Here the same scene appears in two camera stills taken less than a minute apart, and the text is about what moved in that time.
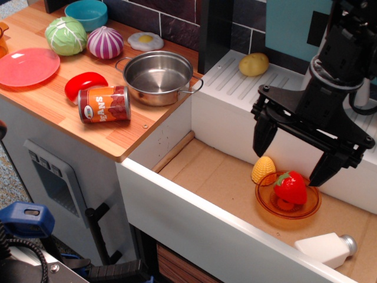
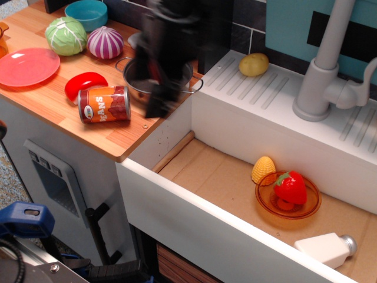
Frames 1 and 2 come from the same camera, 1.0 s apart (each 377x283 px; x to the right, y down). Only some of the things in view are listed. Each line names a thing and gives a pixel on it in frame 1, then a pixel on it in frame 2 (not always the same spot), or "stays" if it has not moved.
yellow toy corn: (264, 171) stays
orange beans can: (108, 104) stays
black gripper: (317, 115) → (168, 51)
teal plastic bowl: (91, 13) stays
